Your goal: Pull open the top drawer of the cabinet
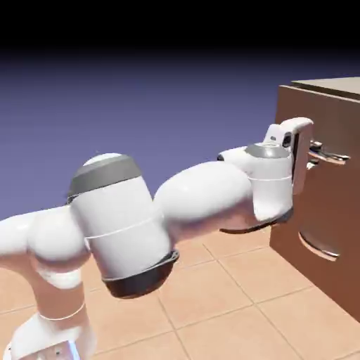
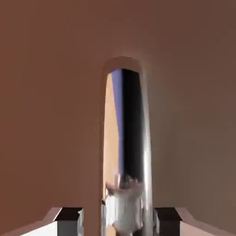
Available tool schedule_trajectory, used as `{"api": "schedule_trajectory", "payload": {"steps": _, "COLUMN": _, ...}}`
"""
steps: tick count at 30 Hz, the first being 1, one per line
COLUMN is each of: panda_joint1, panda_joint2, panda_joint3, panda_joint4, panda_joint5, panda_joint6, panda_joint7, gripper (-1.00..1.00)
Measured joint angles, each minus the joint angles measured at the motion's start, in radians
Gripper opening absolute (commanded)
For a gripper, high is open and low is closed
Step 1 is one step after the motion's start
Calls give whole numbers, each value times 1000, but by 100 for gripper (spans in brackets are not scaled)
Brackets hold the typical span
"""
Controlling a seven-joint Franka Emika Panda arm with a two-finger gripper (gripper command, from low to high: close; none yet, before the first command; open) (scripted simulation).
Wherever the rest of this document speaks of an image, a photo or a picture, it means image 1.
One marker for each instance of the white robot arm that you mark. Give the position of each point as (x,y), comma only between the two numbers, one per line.
(197,194)

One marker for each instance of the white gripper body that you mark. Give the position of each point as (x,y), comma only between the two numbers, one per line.
(303,157)

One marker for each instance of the brown wooden drawer front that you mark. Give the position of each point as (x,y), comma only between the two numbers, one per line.
(346,281)
(334,123)

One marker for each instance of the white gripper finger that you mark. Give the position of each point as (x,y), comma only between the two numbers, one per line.
(316,144)
(312,164)

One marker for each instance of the brown wooden cabinet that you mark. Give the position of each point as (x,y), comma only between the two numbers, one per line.
(332,202)

